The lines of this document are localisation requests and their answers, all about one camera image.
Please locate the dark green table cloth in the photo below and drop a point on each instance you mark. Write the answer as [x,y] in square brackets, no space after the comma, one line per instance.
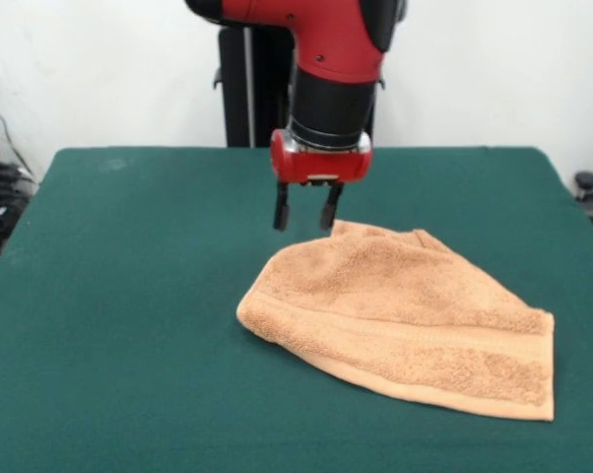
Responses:
[80,355]

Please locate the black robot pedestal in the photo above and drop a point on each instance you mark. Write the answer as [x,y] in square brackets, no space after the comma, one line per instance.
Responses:
[242,98]

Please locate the orange terry towel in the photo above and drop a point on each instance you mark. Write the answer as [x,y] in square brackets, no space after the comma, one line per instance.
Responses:
[400,320]

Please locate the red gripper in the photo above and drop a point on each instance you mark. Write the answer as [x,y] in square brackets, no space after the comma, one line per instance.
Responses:
[321,167]

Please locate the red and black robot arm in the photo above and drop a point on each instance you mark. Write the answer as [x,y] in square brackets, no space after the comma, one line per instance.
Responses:
[326,59]

